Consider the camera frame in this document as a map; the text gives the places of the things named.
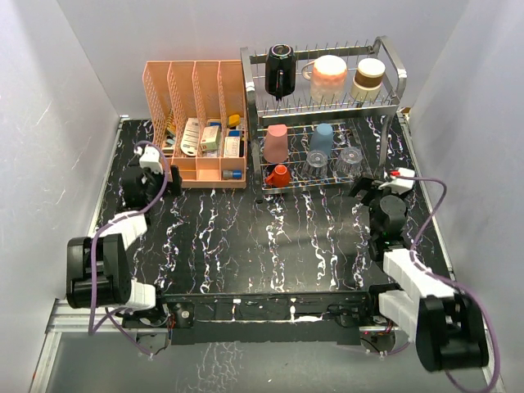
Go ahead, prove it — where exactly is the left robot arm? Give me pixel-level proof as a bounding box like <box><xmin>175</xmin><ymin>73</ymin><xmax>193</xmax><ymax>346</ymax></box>
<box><xmin>66</xmin><ymin>165</ymin><xmax>182</xmax><ymax>327</ymax></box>

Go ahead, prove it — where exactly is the black ceramic mug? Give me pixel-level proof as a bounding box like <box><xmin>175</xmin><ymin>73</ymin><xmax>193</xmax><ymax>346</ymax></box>
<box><xmin>264</xmin><ymin>43</ymin><xmax>296</xmax><ymax>102</ymax></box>

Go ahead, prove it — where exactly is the peach plastic desk organizer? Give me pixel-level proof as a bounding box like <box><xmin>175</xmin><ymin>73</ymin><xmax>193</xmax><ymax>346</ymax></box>
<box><xmin>142</xmin><ymin>60</ymin><xmax>248</xmax><ymax>188</ymax></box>

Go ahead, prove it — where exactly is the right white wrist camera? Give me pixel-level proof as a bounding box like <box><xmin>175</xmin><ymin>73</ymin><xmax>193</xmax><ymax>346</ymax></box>
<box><xmin>378</xmin><ymin>168</ymin><xmax>415</xmax><ymax>195</ymax></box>

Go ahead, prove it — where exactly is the blue plastic tumbler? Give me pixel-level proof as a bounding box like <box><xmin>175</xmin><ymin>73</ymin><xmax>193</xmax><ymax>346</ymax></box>
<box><xmin>309</xmin><ymin>123</ymin><xmax>334</xmax><ymax>157</ymax></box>

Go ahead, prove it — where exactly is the white red-print box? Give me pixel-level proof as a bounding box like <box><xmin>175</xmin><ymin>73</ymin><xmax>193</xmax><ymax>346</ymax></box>
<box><xmin>223</xmin><ymin>136</ymin><xmax>242</xmax><ymax>158</ymax></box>

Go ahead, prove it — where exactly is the yellow eraser block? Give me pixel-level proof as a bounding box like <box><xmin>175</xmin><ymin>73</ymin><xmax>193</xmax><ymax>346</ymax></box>
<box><xmin>228</xmin><ymin>114</ymin><xmax>241</xmax><ymax>129</ymax></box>

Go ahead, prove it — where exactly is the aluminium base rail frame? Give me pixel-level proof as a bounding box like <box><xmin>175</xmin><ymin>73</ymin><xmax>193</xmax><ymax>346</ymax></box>
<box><xmin>30</xmin><ymin>296</ymin><xmax>507</xmax><ymax>393</ymax></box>

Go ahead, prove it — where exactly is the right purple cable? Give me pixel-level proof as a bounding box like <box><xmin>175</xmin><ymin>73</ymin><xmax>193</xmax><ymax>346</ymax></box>
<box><xmin>384</xmin><ymin>175</ymin><xmax>503</xmax><ymax>392</ymax></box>

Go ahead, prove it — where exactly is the steel two-tier dish rack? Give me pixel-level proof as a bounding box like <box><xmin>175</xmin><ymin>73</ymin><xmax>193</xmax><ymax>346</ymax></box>
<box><xmin>240</xmin><ymin>35</ymin><xmax>407</xmax><ymax>203</ymax></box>

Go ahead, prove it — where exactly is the grey blue cylinder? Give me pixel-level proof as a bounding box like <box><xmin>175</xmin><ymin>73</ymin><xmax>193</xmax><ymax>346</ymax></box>
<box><xmin>222</xmin><ymin>169</ymin><xmax>242</xmax><ymax>180</ymax></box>

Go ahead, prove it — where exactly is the purple cable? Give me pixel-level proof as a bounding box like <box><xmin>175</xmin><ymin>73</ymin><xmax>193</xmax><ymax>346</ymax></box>
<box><xmin>384</xmin><ymin>175</ymin><xmax>503</xmax><ymax>392</ymax></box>
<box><xmin>88</xmin><ymin>140</ymin><xmax>169</xmax><ymax>361</ymax></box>

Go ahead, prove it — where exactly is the clear faceted glass cup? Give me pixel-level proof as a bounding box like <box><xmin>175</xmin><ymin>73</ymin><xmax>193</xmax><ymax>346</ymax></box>
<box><xmin>304</xmin><ymin>150</ymin><xmax>328</xmax><ymax>178</ymax></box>

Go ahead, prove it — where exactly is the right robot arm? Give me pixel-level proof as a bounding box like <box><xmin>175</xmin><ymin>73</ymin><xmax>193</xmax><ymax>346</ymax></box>
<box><xmin>350</xmin><ymin>169</ymin><xmax>489</xmax><ymax>372</ymax></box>

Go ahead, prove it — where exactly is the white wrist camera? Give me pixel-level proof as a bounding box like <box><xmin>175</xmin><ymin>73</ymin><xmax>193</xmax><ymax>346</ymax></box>
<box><xmin>134</xmin><ymin>145</ymin><xmax>164</xmax><ymax>174</ymax></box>
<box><xmin>378</xmin><ymin>168</ymin><xmax>415</xmax><ymax>195</ymax></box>

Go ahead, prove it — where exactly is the brown and cream cup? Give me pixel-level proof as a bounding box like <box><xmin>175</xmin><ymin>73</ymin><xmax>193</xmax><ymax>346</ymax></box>
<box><xmin>350</xmin><ymin>57</ymin><xmax>386</xmax><ymax>102</ymax></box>

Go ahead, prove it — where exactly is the pink plastic tumbler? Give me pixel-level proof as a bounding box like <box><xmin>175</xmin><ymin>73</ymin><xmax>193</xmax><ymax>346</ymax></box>
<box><xmin>263</xmin><ymin>124</ymin><xmax>288</xmax><ymax>164</ymax></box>

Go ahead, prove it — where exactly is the small orange ceramic mug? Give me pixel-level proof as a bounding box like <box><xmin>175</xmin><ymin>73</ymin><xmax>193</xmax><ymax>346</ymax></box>
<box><xmin>265</xmin><ymin>164</ymin><xmax>291</xmax><ymax>188</ymax></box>

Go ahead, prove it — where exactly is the pink textured mug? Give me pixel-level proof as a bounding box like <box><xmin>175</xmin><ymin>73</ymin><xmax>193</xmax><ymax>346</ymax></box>
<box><xmin>301</xmin><ymin>55</ymin><xmax>348</xmax><ymax>104</ymax></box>

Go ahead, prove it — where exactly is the white barcode card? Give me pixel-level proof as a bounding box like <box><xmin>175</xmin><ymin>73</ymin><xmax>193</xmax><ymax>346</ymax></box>
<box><xmin>180</xmin><ymin>118</ymin><xmax>200</xmax><ymax>156</ymax></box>

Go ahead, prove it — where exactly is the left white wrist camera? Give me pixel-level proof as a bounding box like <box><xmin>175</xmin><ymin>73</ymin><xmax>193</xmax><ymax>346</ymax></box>
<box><xmin>134</xmin><ymin>145</ymin><xmax>164</xmax><ymax>174</ymax></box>

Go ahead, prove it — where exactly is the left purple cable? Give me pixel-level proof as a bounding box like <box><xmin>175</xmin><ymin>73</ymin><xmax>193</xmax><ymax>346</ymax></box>
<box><xmin>88</xmin><ymin>140</ymin><xmax>169</xmax><ymax>361</ymax></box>

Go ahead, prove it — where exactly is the green and white box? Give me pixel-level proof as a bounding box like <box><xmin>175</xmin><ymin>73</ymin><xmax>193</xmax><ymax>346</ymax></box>
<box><xmin>200</xmin><ymin>124</ymin><xmax>221</xmax><ymax>151</ymax></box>

